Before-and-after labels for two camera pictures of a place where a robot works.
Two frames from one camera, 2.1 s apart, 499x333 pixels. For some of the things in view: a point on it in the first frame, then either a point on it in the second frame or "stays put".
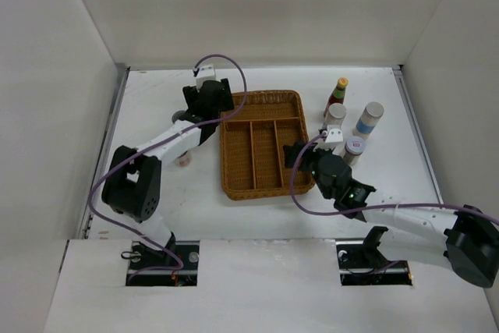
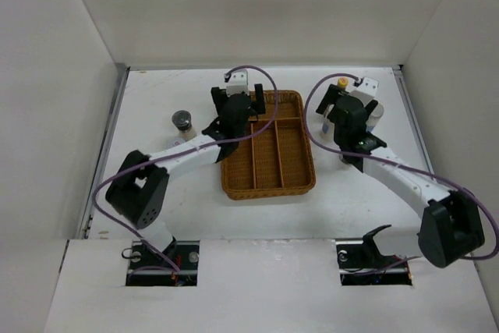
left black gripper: (192, 96) → (259, 107)
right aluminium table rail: (416, 120) stays put
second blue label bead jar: (370, 115) stays put
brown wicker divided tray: (253, 135) stays put
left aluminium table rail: (109, 128) stays put
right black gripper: (288, 151) → (330, 98)
